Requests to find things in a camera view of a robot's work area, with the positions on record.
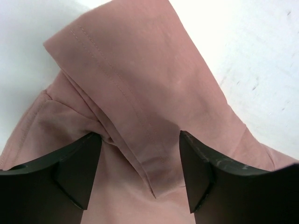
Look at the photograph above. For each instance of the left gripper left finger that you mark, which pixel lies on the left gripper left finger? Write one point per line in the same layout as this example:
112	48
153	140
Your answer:
53	189

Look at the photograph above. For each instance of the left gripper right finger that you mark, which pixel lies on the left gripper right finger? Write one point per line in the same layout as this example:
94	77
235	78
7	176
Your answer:
221	190

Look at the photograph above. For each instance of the pink t-shirt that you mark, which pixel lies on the pink t-shirt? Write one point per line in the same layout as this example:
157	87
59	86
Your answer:
130	73

